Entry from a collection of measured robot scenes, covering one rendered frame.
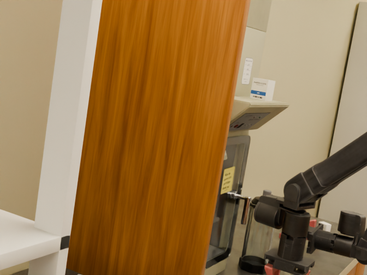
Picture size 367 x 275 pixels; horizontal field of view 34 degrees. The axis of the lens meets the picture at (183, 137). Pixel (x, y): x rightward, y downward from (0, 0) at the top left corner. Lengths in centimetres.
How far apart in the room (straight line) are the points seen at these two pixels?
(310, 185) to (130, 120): 55
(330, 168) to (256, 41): 63
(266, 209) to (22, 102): 70
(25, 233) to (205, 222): 83
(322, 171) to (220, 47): 41
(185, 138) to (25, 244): 87
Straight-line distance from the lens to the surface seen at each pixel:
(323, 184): 131
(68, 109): 74
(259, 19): 182
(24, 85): 164
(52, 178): 76
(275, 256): 138
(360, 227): 175
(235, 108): 156
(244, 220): 186
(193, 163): 153
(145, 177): 160
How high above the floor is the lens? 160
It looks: 8 degrees down
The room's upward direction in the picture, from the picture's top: 9 degrees clockwise
